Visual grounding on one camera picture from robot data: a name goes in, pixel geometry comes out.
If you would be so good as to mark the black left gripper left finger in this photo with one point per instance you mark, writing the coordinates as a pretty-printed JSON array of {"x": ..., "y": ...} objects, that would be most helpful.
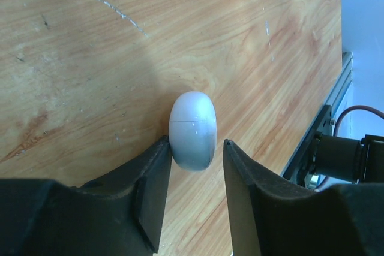
[{"x": 119, "y": 213}]

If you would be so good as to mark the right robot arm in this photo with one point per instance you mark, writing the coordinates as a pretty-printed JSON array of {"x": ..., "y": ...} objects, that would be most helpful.
[{"x": 348, "y": 159}]

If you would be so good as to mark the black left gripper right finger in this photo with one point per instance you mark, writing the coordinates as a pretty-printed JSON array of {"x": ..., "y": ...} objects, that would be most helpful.
[{"x": 269, "y": 215}]

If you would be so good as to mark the aluminium frame rail right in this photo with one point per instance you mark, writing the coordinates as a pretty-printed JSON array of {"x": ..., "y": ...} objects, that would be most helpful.
[{"x": 295, "y": 170}]

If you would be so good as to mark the white earbud case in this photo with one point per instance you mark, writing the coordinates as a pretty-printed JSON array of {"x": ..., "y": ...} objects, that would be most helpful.
[{"x": 193, "y": 131}]

